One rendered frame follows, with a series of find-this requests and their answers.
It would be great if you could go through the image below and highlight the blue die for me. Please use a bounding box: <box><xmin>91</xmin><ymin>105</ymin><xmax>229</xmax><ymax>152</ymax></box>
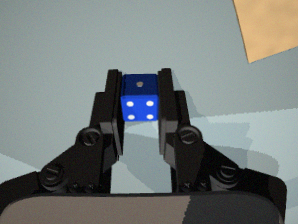
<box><xmin>121</xmin><ymin>74</ymin><xmax>159</xmax><ymax>121</ymax></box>

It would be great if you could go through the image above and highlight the tan mat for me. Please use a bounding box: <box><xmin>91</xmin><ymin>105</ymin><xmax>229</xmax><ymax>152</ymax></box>
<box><xmin>232</xmin><ymin>0</ymin><xmax>298</xmax><ymax>63</ymax></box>

